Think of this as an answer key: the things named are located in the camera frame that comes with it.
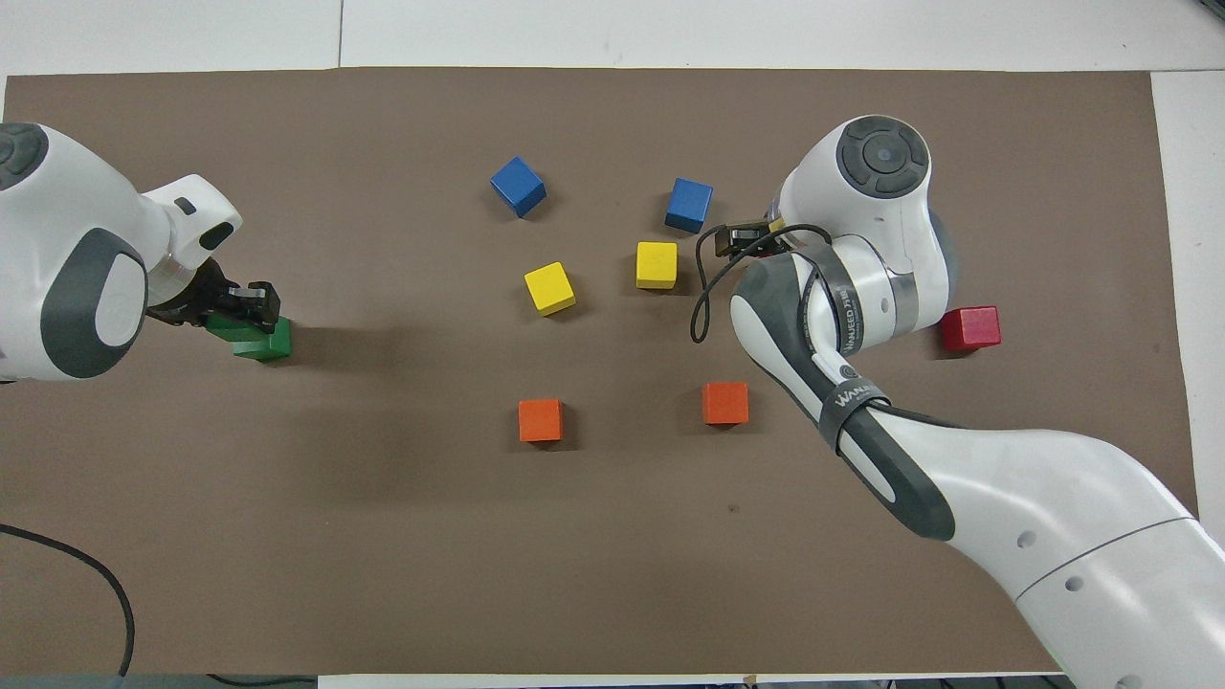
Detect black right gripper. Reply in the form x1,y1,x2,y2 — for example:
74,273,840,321
716,218,795,261

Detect yellow wooden block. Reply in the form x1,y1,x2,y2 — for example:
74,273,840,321
523,261,578,318
635,241,679,291

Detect blue wooden block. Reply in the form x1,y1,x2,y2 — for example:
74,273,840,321
665,177,714,235
490,156,547,219

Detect red wooden block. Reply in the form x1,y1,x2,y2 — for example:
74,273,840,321
940,306,1002,352

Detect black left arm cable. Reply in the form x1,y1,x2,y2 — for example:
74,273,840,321
0,523,136,678

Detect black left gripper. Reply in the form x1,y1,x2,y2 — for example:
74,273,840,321
151,260,282,333

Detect orange wooden block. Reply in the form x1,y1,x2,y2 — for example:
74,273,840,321
518,398,565,444
702,382,750,427

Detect green wooden block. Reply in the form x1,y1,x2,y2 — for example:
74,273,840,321
233,321,293,363
206,316,278,347

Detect brown table mat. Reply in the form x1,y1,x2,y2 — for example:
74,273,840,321
0,65,1218,677

